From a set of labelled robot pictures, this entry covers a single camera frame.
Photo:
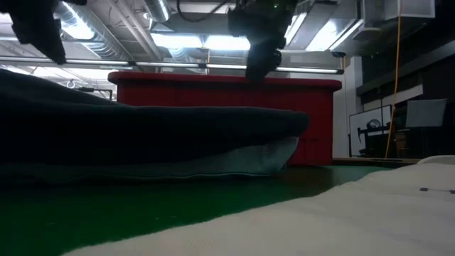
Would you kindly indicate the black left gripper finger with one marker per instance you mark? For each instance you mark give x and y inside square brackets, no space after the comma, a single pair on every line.
[42,35]

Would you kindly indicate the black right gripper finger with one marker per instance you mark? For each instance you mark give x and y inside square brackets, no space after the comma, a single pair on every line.
[261,64]

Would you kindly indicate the light blue denim jeans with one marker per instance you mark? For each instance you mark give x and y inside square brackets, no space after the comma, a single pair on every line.
[231,161]

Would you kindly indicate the dark green garment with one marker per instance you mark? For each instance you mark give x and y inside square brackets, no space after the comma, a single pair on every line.
[106,124]

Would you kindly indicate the navy Puma t-shirt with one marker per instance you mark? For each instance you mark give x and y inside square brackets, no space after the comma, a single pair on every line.
[142,159]

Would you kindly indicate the white printed t-shirt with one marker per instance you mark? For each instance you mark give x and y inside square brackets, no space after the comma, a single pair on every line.
[320,220]

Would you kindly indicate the red fabric laundry bin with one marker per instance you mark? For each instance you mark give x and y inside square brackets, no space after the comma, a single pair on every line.
[213,94]

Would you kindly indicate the black clothing rack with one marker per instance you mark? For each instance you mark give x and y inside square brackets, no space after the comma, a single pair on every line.
[99,90]

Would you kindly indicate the long LED light bar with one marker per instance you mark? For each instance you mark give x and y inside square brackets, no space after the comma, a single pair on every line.
[160,64]

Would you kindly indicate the whiteboard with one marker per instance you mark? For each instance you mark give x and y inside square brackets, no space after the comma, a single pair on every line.
[362,142]

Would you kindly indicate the black stand with dial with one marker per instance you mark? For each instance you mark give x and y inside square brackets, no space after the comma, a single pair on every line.
[373,137]

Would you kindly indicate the grey flat panel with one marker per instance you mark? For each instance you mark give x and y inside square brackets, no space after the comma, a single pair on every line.
[425,113]

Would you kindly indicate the corrugated silver duct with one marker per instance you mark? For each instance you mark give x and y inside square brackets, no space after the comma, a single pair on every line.
[92,35]

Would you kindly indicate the silver rectangular duct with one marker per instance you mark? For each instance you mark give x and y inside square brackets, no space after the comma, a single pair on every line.
[320,25]

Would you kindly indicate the black ceiling camera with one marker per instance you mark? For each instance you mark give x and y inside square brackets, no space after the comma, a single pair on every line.
[338,54]

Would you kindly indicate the silver round duct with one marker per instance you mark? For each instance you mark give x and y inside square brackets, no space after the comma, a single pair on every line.
[158,10]

